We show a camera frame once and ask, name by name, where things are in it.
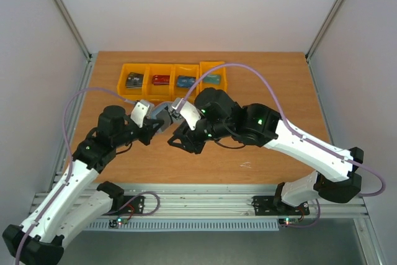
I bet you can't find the yellow bin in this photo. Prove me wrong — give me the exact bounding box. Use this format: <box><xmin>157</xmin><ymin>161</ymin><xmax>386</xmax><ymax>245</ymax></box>
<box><xmin>143</xmin><ymin>63</ymin><xmax>174</xmax><ymax>102</ymax></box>
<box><xmin>117</xmin><ymin>63</ymin><xmax>148</xmax><ymax>101</ymax></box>
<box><xmin>172</xmin><ymin>64</ymin><xmax>199</xmax><ymax>98</ymax></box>
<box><xmin>199</xmin><ymin>61</ymin><xmax>228</xmax><ymax>92</ymax></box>

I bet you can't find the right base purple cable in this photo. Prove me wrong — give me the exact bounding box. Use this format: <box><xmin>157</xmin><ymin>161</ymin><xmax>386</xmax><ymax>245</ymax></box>
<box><xmin>283</xmin><ymin>197</ymin><xmax>322</xmax><ymax>228</ymax></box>

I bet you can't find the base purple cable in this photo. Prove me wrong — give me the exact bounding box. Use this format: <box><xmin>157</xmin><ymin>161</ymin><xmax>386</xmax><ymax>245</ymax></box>
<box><xmin>102</xmin><ymin>191</ymin><xmax>161</xmax><ymax>217</ymax></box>
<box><xmin>283</xmin><ymin>197</ymin><xmax>322</xmax><ymax>228</ymax></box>

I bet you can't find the left green circuit board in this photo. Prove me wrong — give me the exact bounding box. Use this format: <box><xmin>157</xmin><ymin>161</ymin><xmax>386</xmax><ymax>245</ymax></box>
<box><xmin>109</xmin><ymin>218</ymin><xmax>128</xmax><ymax>229</ymax></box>

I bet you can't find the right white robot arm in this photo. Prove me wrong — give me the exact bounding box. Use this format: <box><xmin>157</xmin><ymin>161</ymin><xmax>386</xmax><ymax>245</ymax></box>
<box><xmin>168</xmin><ymin>88</ymin><xmax>364</xmax><ymax>213</ymax></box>

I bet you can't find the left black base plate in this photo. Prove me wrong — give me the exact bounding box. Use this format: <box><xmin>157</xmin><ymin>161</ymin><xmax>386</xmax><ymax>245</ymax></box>
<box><xmin>105</xmin><ymin>195</ymin><xmax>145</xmax><ymax>215</ymax></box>

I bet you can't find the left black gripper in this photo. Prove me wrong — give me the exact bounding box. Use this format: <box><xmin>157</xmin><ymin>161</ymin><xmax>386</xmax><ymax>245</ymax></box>
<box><xmin>113</xmin><ymin>117</ymin><xmax>164</xmax><ymax>148</ymax></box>

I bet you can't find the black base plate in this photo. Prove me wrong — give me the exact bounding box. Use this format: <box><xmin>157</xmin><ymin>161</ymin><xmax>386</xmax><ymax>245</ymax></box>
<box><xmin>251</xmin><ymin>195</ymin><xmax>310</xmax><ymax>216</ymax></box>
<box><xmin>105</xmin><ymin>195</ymin><xmax>145</xmax><ymax>215</ymax></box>

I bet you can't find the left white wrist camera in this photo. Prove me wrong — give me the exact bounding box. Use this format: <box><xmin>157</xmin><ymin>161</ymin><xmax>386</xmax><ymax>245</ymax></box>
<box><xmin>130</xmin><ymin>100</ymin><xmax>154</xmax><ymax>128</ymax></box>

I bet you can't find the teal card stack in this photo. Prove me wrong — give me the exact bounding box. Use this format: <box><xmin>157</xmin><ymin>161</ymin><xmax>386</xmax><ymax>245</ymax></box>
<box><xmin>202</xmin><ymin>74</ymin><xmax>221</xmax><ymax>85</ymax></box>

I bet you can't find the right green circuit board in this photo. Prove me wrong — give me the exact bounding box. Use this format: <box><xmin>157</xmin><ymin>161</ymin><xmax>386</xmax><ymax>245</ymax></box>
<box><xmin>279</xmin><ymin>217</ymin><xmax>303</xmax><ymax>226</ymax></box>

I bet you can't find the blue card stack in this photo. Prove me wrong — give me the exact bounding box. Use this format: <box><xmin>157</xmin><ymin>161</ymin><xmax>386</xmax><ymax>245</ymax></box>
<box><xmin>176</xmin><ymin>76</ymin><xmax>195</xmax><ymax>89</ymax></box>

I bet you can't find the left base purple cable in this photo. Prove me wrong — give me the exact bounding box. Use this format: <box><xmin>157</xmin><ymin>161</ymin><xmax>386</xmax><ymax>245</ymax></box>
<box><xmin>102</xmin><ymin>191</ymin><xmax>161</xmax><ymax>217</ymax></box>

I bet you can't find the red card stack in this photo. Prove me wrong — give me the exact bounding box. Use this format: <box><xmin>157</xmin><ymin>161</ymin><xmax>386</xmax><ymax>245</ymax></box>
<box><xmin>152</xmin><ymin>74</ymin><xmax>170</xmax><ymax>86</ymax></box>

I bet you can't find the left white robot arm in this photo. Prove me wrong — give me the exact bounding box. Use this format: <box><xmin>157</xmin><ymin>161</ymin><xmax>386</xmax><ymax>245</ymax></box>
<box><xmin>2</xmin><ymin>103</ymin><xmax>164</xmax><ymax>264</ymax></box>

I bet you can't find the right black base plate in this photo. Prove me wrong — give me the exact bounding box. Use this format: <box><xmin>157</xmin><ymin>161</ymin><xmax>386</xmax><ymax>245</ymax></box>
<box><xmin>251</xmin><ymin>195</ymin><xmax>310</xmax><ymax>216</ymax></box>

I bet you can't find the grey slotted cable duct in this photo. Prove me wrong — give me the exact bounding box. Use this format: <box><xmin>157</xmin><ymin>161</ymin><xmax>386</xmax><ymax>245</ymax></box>
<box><xmin>86</xmin><ymin>218</ymin><xmax>279</xmax><ymax>233</ymax></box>

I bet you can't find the green circuit board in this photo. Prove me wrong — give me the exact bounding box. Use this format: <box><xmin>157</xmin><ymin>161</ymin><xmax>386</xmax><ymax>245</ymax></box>
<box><xmin>279</xmin><ymin>217</ymin><xmax>303</xmax><ymax>226</ymax></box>
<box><xmin>109</xmin><ymin>218</ymin><xmax>128</xmax><ymax>229</ymax></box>

